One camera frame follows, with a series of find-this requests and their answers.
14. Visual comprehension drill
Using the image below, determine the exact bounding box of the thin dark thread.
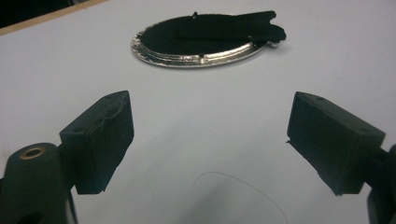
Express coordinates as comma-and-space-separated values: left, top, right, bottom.
192, 171, 291, 224

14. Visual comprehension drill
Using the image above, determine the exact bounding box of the white board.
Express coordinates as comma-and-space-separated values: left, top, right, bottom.
0, 0, 396, 224

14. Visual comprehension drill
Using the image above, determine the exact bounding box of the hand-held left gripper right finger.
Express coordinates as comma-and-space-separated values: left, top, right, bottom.
286, 91, 387, 197

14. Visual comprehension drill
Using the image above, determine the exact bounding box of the wooden table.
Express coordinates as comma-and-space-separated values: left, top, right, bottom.
0, 0, 108, 36

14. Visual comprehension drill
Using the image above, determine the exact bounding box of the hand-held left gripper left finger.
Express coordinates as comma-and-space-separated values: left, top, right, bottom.
59, 90, 135, 195

